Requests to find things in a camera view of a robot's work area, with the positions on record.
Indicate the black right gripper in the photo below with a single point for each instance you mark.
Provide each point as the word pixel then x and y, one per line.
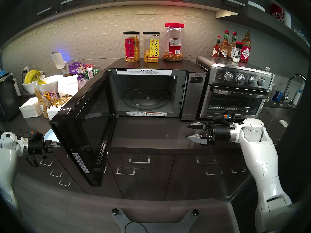
pixel 221 134

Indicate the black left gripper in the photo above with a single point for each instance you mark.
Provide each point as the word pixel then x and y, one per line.
pixel 36 147

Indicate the light blue plate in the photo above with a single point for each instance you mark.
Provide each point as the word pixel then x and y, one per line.
pixel 51 135

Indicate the black glass microwave door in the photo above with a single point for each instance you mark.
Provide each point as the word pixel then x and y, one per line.
pixel 90 128

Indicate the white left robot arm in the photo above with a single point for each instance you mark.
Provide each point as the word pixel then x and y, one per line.
pixel 7 167

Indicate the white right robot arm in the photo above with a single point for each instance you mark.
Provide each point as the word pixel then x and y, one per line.
pixel 262 162

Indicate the glass microwave turntable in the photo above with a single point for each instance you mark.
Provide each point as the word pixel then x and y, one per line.
pixel 145 99

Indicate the white napkin stack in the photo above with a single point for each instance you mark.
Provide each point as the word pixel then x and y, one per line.
pixel 30 108

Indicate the snack pack with yellow print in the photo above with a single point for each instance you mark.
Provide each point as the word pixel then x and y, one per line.
pixel 49 96

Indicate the stainless steel toaster oven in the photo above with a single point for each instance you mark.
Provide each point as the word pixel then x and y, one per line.
pixel 216 84

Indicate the large white bowl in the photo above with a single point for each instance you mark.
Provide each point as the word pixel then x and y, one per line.
pixel 48 85

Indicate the small white bowl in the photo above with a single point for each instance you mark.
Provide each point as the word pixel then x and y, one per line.
pixel 29 88

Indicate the white crumpled paper bag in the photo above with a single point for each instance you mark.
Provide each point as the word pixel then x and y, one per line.
pixel 67 85

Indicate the silver toaster oven knob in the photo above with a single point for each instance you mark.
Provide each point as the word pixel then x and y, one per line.
pixel 240 78
pixel 251 79
pixel 228 77
pixel 261 81

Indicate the clear plastic bag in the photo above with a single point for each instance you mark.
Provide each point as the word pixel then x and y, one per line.
pixel 82 82

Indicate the yellow banana bunch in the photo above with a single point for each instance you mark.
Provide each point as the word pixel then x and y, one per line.
pixel 30 76

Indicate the dark lower cabinet unit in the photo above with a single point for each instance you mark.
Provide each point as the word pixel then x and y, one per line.
pixel 145 186

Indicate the black star knob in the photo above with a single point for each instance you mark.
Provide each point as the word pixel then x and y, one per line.
pixel 115 211
pixel 195 212

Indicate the clear soap pump bottle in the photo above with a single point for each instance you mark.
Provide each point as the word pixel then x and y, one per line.
pixel 269 97

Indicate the small red hot sauce bottle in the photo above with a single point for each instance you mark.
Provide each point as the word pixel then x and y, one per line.
pixel 216 51

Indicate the red cup with sachets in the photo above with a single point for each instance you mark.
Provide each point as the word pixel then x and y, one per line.
pixel 91 72

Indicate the small white lid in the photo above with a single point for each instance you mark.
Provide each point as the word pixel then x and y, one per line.
pixel 283 123

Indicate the brown sauce bottle red cap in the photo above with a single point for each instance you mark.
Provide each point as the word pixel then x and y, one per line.
pixel 224 50

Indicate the clear jar with red lid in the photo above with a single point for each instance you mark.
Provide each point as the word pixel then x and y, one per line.
pixel 173 44

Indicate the large Tabasco sauce bottle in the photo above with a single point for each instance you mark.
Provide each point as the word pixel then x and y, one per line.
pixel 246 53

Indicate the chrome sink faucet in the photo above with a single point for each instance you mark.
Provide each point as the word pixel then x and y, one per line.
pixel 284 96

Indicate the sauce bottle with green neck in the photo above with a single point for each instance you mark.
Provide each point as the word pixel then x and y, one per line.
pixel 232 44

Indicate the snack jar with yellow label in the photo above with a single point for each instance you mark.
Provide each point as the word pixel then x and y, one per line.
pixel 151 49

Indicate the white dish soap bottle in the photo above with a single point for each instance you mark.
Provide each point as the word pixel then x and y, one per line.
pixel 297 97

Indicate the snack jar with red label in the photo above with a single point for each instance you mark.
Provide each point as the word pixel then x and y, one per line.
pixel 131 49

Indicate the stack of white plates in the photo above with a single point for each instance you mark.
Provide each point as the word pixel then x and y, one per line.
pixel 256 5

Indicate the row of clear glasses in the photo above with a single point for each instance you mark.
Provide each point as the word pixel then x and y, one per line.
pixel 302 36

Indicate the stack of red cups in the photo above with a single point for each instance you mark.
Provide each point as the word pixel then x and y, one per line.
pixel 277 11

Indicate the white paper cup stack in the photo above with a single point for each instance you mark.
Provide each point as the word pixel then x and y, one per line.
pixel 287 19

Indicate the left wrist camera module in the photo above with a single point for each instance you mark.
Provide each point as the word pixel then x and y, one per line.
pixel 36 136

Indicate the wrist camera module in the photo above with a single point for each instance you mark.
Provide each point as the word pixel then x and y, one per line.
pixel 222 118
pixel 36 136

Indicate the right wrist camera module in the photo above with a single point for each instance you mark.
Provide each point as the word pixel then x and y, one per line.
pixel 222 118

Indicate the white wall plug-in device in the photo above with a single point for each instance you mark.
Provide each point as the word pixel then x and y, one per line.
pixel 57 60

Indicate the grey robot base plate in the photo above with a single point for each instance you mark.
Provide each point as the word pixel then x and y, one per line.
pixel 177 225

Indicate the dark wall shelf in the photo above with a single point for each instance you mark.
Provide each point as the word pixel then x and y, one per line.
pixel 264 22

